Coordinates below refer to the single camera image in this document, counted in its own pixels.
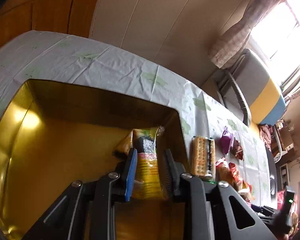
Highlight gold tin box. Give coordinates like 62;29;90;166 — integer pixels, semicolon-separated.
0;79;189;239

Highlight red snack bag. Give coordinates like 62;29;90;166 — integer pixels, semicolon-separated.
229;163;252;194

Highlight pink clothes on chair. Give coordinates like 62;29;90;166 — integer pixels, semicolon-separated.
258;124;273;150

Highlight yellow snack bag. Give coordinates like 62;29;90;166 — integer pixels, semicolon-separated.
113;126;168;200

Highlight orange clear snack bag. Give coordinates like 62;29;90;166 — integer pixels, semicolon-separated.
216;157;238;187

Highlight dark red small snack packet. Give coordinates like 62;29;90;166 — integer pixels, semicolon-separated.
232;138;244;160

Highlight cracker pack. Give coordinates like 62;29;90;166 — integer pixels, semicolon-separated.
191;136;216;181

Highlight white cloud-print tablecloth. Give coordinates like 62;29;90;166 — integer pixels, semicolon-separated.
0;30;271;205

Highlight pink patterned curtain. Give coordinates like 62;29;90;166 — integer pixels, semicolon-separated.
208;0;286;69

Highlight purple snack packet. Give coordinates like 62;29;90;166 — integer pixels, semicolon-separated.
219;126;234;155

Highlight grey yellow blue armchair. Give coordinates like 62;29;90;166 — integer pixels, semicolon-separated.
213;48;286;126

